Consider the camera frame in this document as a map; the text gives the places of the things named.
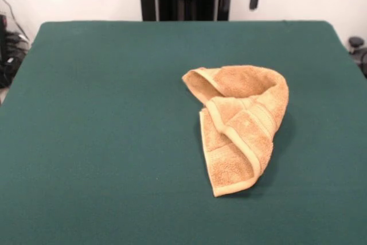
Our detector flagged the thin dark cables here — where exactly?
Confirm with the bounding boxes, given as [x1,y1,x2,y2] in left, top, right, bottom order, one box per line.
[0,0,29,39]

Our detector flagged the black equipment pile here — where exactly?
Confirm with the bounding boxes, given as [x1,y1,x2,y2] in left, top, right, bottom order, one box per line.
[0,14,31,90]

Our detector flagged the tan terry towel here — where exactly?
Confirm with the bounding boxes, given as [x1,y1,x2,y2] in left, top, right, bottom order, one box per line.
[181,65,290,199]

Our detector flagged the dark green table cloth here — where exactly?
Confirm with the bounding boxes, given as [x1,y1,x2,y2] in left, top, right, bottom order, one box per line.
[0,20,367,245]

